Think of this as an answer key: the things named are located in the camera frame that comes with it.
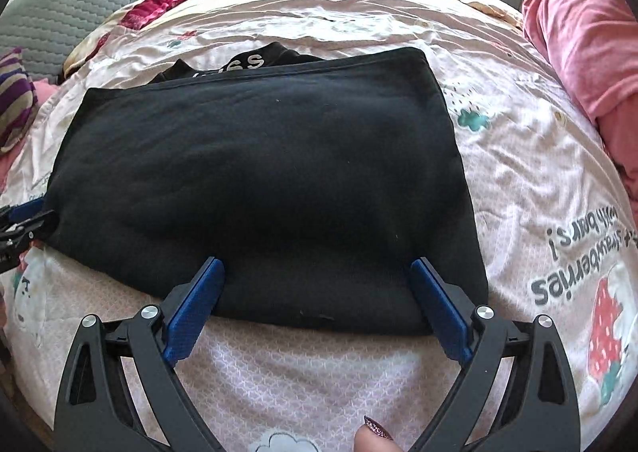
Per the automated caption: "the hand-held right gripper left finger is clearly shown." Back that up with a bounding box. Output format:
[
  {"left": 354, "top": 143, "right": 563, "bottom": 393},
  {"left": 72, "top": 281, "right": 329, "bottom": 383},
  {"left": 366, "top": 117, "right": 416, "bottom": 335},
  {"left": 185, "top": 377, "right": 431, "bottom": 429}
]
[{"left": 54, "top": 257, "right": 226, "bottom": 452}]

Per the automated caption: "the grey quilted headboard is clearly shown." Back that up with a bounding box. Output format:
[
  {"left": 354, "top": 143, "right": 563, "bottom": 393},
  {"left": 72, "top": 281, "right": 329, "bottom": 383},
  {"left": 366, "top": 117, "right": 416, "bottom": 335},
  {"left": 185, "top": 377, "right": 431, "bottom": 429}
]
[{"left": 0, "top": 0, "right": 201, "bottom": 84}]

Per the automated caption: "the red patterned pillow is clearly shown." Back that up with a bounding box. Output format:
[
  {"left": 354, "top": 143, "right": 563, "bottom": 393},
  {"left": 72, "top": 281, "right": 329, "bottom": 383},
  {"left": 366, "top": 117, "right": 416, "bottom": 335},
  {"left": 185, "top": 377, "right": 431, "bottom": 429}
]
[{"left": 62, "top": 0, "right": 206, "bottom": 76}]

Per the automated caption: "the black sweater with orange cuff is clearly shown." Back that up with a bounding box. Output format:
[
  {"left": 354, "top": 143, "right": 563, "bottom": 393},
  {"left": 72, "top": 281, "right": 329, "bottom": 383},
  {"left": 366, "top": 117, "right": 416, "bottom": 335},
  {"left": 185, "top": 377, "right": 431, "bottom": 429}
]
[{"left": 45, "top": 39, "right": 490, "bottom": 338}]

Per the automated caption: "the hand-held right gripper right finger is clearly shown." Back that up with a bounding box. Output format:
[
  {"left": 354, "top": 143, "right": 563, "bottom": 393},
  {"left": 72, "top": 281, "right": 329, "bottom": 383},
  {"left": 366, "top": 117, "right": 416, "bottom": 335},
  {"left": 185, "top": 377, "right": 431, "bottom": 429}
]
[{"left": 409, "top": 257, "right": 582, "bottom": 452}]

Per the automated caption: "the pink blanket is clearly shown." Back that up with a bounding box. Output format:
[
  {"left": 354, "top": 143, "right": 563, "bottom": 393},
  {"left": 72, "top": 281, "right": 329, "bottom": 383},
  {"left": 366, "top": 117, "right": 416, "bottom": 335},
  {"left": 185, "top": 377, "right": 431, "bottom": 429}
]
[{"left": 521, "top": 0, "right": 638, "bottom": 184}]

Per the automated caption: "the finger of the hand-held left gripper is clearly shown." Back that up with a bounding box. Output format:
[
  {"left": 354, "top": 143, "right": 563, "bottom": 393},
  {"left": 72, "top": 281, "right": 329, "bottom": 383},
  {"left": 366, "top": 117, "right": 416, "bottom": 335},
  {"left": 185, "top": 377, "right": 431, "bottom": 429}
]
[{"left": 0, "top": 199, "right": 57, "bottom": 246}]

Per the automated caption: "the purple striped pillow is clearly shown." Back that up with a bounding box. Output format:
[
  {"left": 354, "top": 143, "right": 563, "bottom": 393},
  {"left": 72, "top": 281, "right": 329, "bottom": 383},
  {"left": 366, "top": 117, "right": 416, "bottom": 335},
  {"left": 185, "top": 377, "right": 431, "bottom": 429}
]
[{"left": 0, "top": 47, "right": 39, "bottom": 154}]

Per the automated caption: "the pink printed bed sheet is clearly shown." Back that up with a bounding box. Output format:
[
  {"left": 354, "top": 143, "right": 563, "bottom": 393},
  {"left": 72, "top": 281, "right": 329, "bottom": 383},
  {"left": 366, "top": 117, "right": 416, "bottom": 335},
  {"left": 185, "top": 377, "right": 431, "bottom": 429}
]
[{"left": 0, "top": 0, "right": 638, "bottom": 452}]

